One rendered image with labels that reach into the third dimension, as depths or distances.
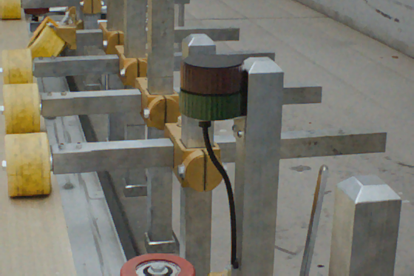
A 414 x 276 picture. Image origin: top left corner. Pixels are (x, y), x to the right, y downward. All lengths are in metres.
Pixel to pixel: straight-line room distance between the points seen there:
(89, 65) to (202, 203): 0.55
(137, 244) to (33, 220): 0.42
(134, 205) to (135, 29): 0.32
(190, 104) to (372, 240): 0.26
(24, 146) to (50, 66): 0.51
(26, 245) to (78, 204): 0.82
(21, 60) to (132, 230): 0.37
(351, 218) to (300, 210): 2.77
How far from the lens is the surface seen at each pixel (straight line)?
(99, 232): 1.65
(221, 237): 3.08
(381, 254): 0.58
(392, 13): 6.43
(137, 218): 1.51
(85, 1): 2.23
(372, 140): 1.18
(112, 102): 1.32
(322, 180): 0.88
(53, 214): 1.04
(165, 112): 1.27
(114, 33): 1.74
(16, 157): 1.05
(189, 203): 1.08
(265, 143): 0.80
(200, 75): 0.75
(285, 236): 3.11
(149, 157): 1.09
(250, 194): 0.81
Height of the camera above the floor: 1.32
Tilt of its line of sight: 18 degrees down
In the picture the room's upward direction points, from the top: 1 degrees clockwise
